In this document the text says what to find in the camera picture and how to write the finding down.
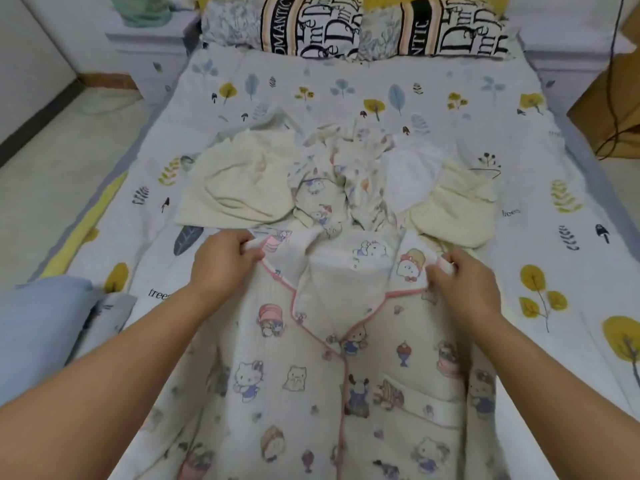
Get cartoon print pajama top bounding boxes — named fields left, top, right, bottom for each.
left=110, top=219, right=513, bottom=480

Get person's right hand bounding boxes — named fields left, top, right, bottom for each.
left=425, top=247, right=503, bottom=331

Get black white patterned pillow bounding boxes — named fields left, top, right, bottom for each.
left=200, top=0, right=366, bottom=61
left=360, top=0, right=513, bottom=62

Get light blue denim jeans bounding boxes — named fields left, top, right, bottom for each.
left=0, top=275, right=107, bottom=408

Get black yellow headboard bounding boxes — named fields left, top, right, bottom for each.
left=195, top=0, right=513, bottom=14

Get person's right forearm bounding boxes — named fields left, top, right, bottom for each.
left=465, top=305, right=640, bottom=480

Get cartoon print pyjama trousers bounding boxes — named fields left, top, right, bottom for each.
left=288, top=125, right=403, bottom=238

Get wooden dressing table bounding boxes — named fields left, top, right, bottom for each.
left=568, top=5, right=640, bottom=161

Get bed with leaf print bedding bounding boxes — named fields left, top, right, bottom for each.
left=30, top=35, right=640, bottom=480

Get person's left hand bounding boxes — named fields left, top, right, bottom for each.
left=190, top=229, right=266, bottom=306

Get person's left forearm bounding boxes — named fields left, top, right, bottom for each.
left=0, top=285, right=231, bottom=480

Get white nightstand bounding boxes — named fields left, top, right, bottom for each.
left=100, top=0, right=203, bottom=104
left=515, top=15, right=636, bottom=116

